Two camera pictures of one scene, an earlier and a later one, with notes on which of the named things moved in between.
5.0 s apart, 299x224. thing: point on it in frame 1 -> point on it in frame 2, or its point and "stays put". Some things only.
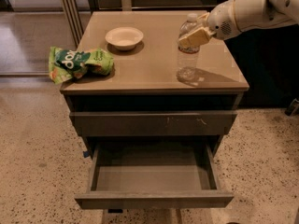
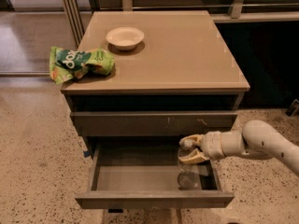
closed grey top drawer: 155,123 stays put
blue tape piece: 86,154 stays put
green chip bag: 65,64 stays put
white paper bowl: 124,38 stays put
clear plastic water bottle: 188,58 -> 189,177
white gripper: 221,22 -> 212,145
